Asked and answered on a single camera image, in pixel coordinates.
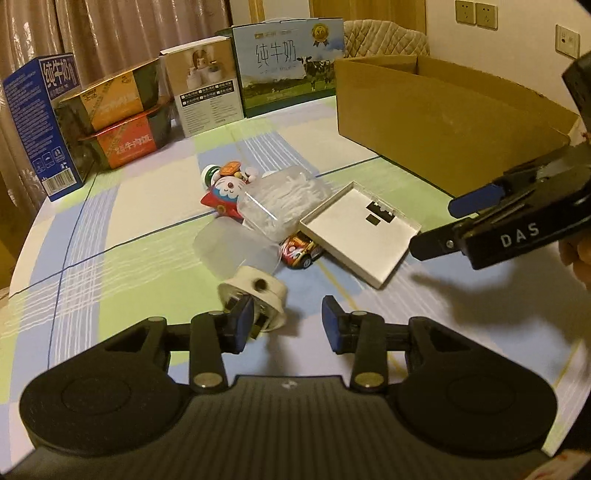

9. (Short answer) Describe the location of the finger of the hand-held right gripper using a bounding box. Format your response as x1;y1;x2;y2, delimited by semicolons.
410;220;469;261
449;181;509;219

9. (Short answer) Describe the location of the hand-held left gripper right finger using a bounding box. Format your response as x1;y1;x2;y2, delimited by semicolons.
322;295;468;394

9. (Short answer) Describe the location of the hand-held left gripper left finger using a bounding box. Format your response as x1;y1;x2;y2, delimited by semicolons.
99;295;256;394

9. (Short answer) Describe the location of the white plug adapter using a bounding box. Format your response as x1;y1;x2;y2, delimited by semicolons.
217;264;290;340

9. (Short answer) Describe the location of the brown cardboard box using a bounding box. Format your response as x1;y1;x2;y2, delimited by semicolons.
333;55;581;199

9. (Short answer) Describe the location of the clear box of floss picks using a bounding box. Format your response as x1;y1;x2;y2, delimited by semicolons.
238;167;333;243

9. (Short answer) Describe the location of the person's right hand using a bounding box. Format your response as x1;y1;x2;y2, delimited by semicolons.
558;231;591;292

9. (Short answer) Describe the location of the red toy car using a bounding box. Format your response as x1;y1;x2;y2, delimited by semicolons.
279;233;324;269

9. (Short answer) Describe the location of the blue cat figurine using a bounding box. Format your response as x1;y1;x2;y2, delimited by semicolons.
200;159;262;223

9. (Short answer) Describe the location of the checked pastel tablecloth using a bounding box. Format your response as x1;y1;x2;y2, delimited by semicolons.
0;95;591;462

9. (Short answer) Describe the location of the beige quilted chair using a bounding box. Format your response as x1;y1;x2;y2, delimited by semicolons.
344;19;431;60

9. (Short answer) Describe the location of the milk box with cow print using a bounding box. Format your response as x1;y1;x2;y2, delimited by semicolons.
215;17;346;119

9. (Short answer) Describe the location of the white product box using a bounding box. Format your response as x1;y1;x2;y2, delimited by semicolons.
159;37;244;138

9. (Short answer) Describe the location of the blue milk carton box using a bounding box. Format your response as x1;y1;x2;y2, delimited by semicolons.
2;53;86;202

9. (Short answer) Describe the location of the beige curtain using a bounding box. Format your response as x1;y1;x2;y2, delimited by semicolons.
0;0;232;217

